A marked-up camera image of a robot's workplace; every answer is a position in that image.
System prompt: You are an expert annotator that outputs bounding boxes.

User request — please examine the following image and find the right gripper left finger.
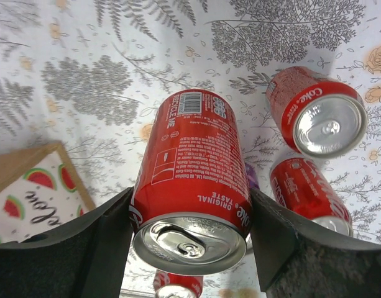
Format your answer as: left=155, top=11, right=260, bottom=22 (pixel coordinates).
left=0, top=187, right=133, bottom=297

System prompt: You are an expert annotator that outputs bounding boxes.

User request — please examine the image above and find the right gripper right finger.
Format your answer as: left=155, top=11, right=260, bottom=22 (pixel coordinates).
left=250, top=188, right=381, bottom=297

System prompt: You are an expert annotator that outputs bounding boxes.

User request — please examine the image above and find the watermelon canvas tote bag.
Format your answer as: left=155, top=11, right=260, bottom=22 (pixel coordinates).
left=0, top=142, right=96, bottom=244

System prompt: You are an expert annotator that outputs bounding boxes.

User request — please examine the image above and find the red cola can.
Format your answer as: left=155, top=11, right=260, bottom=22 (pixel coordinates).
left=153, top=269, right=204, bottom=298
left=129, top=89, right=252, bottom=276
left=270, top=153, right=354, bottom=237
left=265, top=66, right=368, bottom=159

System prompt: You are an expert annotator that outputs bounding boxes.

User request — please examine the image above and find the red cola can front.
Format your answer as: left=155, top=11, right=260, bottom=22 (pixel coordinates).
left=153, top=269, right=204, bottom=298

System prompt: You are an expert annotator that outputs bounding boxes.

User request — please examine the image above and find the purple soda can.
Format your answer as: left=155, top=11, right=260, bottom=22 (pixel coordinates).
left=244, top=163, right=259, bottom=189

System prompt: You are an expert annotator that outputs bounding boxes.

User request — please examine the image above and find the floral patterned table mat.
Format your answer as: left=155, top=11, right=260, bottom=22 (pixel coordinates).
left=0, top=1, right=381, bottom=297

